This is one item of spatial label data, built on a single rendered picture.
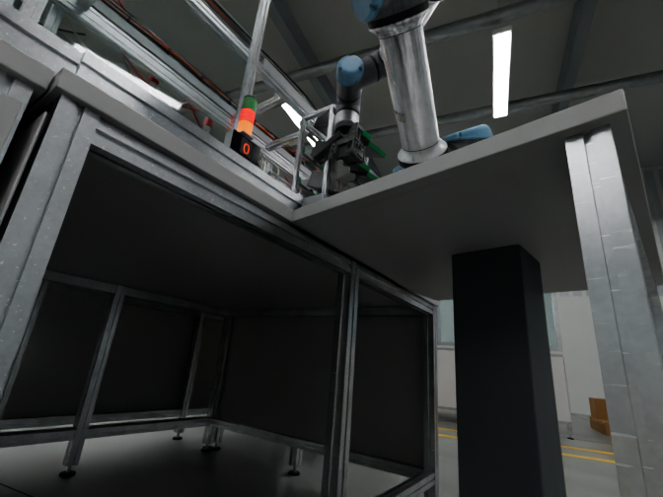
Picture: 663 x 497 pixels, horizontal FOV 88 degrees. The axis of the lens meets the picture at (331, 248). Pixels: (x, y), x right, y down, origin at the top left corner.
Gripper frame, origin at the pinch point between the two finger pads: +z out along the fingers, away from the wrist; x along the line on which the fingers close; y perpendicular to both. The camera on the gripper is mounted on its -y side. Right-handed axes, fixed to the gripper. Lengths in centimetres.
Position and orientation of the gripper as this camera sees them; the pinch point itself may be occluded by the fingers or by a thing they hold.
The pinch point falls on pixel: (335, 187)
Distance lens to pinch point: 103.8
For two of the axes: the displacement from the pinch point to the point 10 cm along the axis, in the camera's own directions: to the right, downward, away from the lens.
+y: 8.3, -1.1, -5.4
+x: 5.5, 3.1, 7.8
